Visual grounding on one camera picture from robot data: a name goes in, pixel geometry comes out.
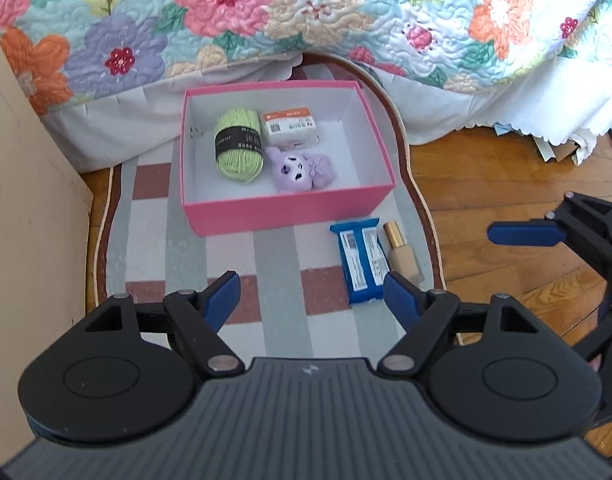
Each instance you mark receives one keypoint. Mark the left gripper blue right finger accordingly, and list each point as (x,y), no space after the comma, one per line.
(428,321)

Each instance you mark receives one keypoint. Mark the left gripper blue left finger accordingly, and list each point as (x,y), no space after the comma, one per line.
(195,319)

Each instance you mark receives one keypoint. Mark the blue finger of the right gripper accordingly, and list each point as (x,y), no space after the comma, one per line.
(533,233)

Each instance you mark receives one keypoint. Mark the foundation bottle gold cap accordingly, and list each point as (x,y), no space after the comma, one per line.
(401,256)

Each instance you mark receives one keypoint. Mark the blue wet wipes pack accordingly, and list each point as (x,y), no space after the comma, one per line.
(363,259)

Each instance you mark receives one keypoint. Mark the purple plush toy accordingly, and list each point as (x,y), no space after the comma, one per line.
(298,171)

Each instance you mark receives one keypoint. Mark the green yarn ball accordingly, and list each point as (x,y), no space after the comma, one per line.
(238,143)

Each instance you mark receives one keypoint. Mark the clear box orange label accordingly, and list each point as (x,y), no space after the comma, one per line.
(289,129)

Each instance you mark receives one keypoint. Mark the checkered oval rug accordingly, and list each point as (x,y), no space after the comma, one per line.
(293,296)

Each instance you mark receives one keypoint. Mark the white bed skirt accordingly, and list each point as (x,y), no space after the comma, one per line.
(563,99)

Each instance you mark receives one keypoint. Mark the pink storage box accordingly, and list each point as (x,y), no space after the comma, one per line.
(348,133)

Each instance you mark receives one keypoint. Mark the beige wooden cabinet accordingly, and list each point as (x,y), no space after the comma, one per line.
(44,225)

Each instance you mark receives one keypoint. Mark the floral quilt bedspread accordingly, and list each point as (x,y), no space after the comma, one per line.
(66,52)

